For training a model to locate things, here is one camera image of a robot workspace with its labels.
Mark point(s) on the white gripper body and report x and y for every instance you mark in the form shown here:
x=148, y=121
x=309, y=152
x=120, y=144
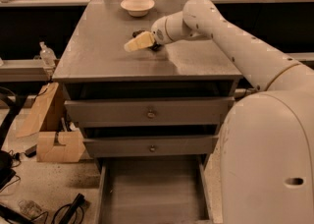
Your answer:
x=159, y=32

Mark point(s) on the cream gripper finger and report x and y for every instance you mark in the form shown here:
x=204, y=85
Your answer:
x=131, y=45

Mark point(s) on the dark chocolate rxbar wrapper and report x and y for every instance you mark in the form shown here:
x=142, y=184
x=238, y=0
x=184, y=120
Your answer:
x=139, y=33

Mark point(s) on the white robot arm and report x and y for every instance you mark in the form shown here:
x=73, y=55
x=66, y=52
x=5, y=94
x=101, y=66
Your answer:
x=267, y=139

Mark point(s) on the grey drawer cabinet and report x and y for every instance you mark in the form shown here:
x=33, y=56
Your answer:
x=95, y=66

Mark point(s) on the grey top drawer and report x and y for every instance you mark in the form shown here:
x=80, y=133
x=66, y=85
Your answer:
x=148, y=112

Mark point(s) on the grey drawer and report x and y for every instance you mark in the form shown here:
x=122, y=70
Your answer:
x=148, y=112
x=149, y=146
x=153, y=190

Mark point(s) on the grey middle drawer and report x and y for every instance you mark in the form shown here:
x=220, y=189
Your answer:
x=149, y=146

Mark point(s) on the grey bottom drawer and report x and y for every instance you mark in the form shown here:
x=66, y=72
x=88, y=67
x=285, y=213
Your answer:
x=153, y=190

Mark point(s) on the white bowl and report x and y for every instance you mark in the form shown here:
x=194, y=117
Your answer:
x=137, y=8

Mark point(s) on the clear sanitizer bottle left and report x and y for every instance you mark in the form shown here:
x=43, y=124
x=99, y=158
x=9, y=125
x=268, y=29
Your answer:
x=47, y=55

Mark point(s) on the brown cardboard box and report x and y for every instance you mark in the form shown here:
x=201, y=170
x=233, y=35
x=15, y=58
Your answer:
x=45, y=122

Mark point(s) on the black power strip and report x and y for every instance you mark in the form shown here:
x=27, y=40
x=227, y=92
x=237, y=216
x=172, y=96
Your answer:
x=77, y=203

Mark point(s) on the black chair base left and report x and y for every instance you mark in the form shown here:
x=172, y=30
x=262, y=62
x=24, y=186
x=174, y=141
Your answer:
x=14, y=104

